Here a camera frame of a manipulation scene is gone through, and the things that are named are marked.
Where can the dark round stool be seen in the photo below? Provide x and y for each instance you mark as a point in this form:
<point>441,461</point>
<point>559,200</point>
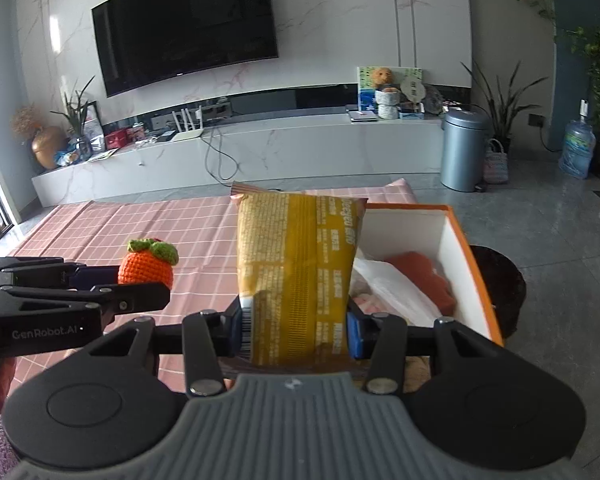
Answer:
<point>505,285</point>

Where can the woven basket bag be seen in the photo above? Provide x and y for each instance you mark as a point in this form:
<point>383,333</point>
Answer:
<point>496,165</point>

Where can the long-leaf potted plant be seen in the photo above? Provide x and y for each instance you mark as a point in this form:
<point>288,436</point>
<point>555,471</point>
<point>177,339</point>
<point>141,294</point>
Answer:
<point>502,110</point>

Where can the gold vase with dried flowers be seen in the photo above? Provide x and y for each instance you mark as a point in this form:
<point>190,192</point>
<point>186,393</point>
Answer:
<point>47,147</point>

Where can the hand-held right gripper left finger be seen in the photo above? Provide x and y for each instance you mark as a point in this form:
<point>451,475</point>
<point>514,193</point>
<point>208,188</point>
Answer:
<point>236,332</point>

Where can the yellow snack packet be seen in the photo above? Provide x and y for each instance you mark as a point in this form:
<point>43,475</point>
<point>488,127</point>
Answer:
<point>295,270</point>

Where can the small green potted plant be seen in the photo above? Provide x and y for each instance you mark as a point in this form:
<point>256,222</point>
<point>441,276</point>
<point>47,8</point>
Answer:
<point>77,115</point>

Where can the orange crochet fruit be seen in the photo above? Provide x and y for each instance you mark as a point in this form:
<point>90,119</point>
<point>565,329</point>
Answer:
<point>145,270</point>

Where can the grey laptop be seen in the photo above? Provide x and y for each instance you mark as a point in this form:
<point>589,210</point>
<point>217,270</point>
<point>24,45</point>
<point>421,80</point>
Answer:
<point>362,116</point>

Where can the wall power outlet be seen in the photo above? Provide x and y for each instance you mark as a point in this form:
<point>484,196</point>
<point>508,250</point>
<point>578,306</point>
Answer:
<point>536,120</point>

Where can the brown stuffed toy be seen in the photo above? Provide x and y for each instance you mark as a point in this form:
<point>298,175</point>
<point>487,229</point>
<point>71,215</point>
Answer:
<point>382,77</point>

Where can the blue green painting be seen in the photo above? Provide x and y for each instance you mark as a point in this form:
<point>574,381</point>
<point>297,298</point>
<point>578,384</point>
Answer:
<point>365,92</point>

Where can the white router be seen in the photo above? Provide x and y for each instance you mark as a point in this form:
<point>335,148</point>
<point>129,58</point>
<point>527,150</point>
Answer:
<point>187,132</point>

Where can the black television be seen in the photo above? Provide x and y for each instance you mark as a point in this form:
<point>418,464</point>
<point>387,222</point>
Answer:
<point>180,25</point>

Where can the round hand fan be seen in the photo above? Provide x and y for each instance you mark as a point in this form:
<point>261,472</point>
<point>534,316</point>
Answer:
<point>413,91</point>

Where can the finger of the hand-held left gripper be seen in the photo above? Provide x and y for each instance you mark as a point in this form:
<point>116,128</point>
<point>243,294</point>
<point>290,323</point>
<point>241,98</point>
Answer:
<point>140,297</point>
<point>97,277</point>

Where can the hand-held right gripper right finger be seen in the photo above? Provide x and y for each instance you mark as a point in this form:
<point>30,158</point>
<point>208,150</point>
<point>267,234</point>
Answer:
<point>356,335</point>

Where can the grey trash can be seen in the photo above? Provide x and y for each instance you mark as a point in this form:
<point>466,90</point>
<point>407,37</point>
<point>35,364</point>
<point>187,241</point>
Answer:
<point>462,155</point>

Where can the pink checked tablecloth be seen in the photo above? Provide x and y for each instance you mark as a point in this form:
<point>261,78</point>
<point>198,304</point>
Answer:
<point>80,230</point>

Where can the orange cardboard box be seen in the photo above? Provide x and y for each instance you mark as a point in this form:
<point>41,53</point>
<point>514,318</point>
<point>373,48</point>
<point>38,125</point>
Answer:
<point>460,270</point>

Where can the brown sponge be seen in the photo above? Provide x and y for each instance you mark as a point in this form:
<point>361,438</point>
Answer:
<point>420,275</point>

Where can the white pot with toy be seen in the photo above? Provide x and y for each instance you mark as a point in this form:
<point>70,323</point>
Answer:
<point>387,105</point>

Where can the red boxes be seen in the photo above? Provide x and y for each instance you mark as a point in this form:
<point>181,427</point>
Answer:
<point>125,137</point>

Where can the blue water bottle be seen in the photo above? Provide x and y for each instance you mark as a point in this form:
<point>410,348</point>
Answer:
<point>577,147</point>

